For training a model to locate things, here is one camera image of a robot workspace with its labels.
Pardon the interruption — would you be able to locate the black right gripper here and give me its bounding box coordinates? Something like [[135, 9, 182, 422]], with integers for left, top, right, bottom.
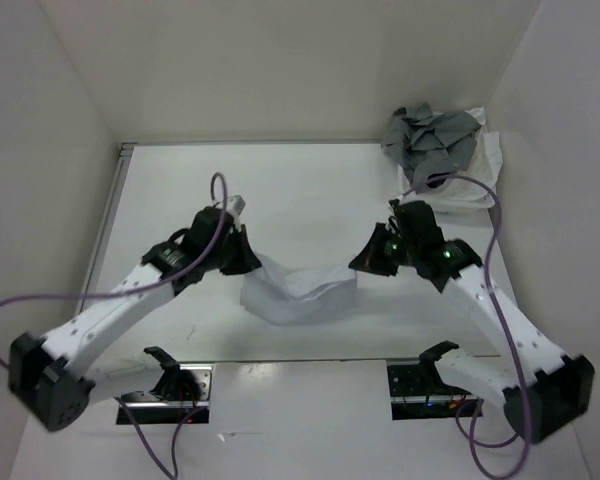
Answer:
[[349, 221, 418, 275]]

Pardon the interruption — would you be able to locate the white skirt in pile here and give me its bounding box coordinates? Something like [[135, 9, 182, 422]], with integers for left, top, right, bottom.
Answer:
[[409, 107, 503, 215]]

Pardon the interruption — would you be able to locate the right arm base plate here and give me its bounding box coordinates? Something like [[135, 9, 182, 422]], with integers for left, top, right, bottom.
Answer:
[[386, 360, 477, 421]]

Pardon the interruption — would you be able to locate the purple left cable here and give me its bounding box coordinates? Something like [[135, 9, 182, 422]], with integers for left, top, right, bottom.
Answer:
[[0, 171, 230, 479]]

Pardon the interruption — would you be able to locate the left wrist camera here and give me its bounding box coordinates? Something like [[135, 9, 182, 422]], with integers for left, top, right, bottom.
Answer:
[[226, 195, 246, 222]]

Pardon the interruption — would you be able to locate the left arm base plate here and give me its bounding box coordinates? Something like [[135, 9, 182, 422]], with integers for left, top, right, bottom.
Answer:
[[122, 363, 214, 426]]

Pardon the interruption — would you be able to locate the purple cable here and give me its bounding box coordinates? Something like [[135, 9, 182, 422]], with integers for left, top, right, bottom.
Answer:
[[414, 172, 533, 477], [0, 171, 230, 479]]

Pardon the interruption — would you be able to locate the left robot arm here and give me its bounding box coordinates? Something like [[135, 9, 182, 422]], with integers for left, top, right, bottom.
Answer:
[[8, 196, 261, 432]]

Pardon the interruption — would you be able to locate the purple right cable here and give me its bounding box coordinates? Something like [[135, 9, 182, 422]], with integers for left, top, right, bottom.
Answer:
[[414, 172, 533, 477]]

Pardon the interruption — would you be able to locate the white skirt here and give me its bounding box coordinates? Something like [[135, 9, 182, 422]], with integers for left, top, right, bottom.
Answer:
[[409, 107, 503, 215], [240, 254, 359, 327]]

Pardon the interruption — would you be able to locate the grey skirt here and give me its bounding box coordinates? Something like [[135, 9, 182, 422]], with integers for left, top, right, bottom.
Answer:
[[381, 102, 484, 191]]

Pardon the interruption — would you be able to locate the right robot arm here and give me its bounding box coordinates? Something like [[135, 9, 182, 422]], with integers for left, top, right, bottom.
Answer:
[[349, 199, 595, 445]]

